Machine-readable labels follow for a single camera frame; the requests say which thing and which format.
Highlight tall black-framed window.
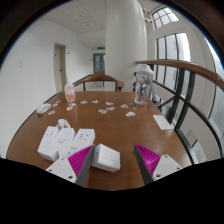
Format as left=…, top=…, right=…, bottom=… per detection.
left=155, top=32, right=192, bottom=98

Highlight white computer mouse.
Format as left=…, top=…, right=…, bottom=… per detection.
left=35, top=102, right=53, bottom=116

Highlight grey glazed double door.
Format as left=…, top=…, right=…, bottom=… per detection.
left=92, top=52, right=106, bottom=76

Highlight wooden handrail with black bars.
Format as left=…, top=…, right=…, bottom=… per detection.
left=134, top=59, right=224, bottom=158

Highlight clear white-lidded drink bottle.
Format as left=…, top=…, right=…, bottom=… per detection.
left=134, top=64, right=155, bottom=108

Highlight small black-framed transom window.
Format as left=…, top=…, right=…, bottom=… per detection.
left=151, top=7, right=180, bottom=31

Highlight white power strip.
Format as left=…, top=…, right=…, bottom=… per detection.
left=37, top=125, right=97, bottom=162

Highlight white coiled power cable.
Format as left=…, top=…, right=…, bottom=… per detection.
left=56, top=118, right=72, bottom=131

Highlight beige single door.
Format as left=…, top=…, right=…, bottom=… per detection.
left=53, top=43, right=67, bottom=94

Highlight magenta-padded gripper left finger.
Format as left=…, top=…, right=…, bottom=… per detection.
left=45, top=144, right=96, bottom=188

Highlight white pink-labelled pump bottle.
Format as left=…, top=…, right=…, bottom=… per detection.
left=63, top=75, right=76, bottom=103

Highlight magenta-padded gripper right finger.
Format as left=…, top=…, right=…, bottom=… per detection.
left=133, top=143, right=184, bottom=186

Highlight white charger block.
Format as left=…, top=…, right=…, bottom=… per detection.
left=91, top=143, right=121, bottom=173

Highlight wooden chair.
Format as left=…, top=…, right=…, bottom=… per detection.
left=72, top=74, right=126, bottom=93

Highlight white paper card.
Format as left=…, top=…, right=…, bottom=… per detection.
left=152, top=114, right=174, bottom=131

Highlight wide black-framed window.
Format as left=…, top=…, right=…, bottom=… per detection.
left=203, top=36, right=224, bottom=134

